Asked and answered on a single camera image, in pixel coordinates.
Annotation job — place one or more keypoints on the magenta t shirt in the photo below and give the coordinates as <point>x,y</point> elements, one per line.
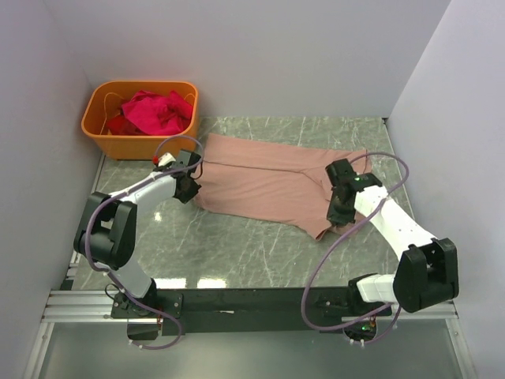
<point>157,115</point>

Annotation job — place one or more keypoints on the orange plastic basket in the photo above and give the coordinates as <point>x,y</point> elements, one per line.
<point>106,102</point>

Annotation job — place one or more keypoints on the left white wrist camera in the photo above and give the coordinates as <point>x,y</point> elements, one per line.
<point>163,160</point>

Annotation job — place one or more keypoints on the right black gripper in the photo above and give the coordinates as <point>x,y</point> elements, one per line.
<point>336,218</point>

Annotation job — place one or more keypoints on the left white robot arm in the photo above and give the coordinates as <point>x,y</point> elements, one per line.
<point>107,231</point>

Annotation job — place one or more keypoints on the dusty pink t shirt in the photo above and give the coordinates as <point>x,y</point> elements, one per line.
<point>280,183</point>

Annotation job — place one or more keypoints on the red t shirt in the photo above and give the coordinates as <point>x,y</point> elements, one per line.
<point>121,126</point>

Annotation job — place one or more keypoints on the aluminium rail frame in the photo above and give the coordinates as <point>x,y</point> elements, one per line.
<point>184,247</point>

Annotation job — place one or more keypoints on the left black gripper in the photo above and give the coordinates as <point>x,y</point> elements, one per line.
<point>185,197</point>

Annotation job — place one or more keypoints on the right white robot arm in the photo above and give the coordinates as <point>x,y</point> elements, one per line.
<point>427,272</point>

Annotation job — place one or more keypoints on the black mounting beam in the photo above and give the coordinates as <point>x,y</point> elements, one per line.
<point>238,310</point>

